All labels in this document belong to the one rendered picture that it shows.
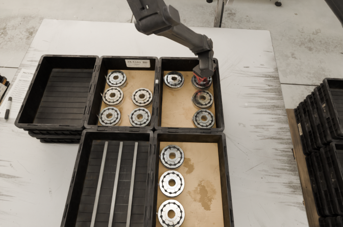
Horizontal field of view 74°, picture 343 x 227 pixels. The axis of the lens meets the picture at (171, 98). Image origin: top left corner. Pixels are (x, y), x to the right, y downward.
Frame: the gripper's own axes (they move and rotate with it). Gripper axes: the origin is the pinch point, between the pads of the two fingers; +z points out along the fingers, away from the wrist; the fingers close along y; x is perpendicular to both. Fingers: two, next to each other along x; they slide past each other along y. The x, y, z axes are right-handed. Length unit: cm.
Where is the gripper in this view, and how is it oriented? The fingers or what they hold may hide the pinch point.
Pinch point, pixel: (202, 78)
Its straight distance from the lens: 117.8
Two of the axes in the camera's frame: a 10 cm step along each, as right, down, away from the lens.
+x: -6.9, -6.2, 3.7
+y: 7.2, -6.0, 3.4
